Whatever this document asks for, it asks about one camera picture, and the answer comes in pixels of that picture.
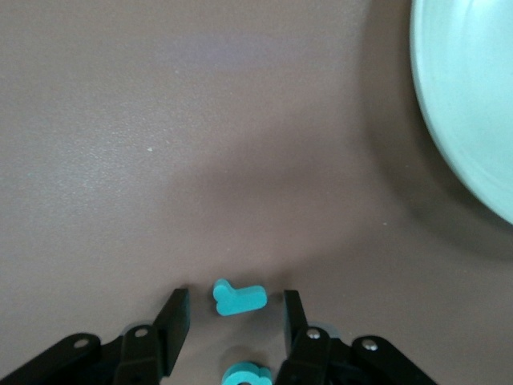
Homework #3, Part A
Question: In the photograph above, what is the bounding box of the teal foam letter r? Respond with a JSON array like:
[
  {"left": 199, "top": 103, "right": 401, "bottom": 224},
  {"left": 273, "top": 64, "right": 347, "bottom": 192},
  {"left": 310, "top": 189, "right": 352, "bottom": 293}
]
[{"left": 211, "top": 278, "right": 268, "bottom": 317}]

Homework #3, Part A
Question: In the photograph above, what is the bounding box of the light green plate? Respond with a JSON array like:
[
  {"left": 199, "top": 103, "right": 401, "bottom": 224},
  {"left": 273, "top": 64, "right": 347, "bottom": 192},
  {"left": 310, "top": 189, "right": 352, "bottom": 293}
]
[{"left": 409, "top": 0, "right": 513, "bottom": 226}]

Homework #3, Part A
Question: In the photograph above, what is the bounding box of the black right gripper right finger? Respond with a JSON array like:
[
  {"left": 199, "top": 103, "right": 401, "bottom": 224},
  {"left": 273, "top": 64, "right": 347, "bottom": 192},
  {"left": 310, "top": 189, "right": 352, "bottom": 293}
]
[{"left": 274, "top": 290, "right": 438, "bottom": 385}]

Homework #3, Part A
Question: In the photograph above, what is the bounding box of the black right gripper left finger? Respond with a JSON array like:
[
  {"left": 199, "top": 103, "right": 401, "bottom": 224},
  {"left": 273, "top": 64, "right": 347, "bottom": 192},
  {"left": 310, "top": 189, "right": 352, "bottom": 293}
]
[{"left": 0, "top": 287, "right": 191, "bottom": 385}]

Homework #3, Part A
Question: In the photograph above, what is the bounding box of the teal foam letter d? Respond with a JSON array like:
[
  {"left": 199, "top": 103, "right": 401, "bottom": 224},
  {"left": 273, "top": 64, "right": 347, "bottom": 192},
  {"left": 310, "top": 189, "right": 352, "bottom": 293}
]
[{"left": 221, "top": 359, "right": 273, "bottom": 385}]

